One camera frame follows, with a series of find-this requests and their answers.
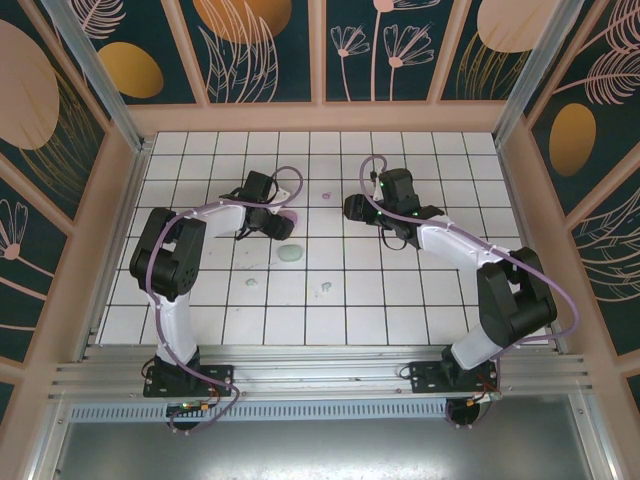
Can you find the pink earbud charging case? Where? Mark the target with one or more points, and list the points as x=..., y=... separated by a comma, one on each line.
x=294, y=219

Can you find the mint green earbud charging case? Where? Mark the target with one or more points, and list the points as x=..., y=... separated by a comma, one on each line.
x=291, y=253

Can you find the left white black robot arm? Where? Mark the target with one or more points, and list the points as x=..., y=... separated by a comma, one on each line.
x=172, y=320

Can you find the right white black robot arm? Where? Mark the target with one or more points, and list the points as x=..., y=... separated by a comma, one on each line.
x=470, y=345

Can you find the grey metal sheet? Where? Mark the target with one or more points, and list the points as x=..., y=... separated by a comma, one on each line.
x=325, y=450

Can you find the right aluminium side rail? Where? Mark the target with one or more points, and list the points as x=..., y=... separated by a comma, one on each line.
x=517, y=200

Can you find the aluminium side rail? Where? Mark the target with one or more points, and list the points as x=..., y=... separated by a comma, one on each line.
x=115, y=250
x=517, y=200

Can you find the left aluminium side rail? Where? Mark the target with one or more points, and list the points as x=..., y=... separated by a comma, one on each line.
x=115, y=250

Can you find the right aluminium corner post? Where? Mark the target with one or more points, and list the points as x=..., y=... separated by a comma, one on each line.
x=530, y=70

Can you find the aluminium corner post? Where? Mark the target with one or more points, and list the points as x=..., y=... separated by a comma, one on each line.
x=105, y=85
x=530, y=70

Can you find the left aluminium corner post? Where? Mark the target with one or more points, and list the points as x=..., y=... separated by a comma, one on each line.
x=105, y=85

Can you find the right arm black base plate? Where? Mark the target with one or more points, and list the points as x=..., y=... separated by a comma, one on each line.
x=425, y=377

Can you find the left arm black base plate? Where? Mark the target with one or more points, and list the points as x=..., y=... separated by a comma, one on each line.
x=220, y=377

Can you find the aluminium front rail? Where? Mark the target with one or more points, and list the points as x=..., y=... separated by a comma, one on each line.
x=320, y=372

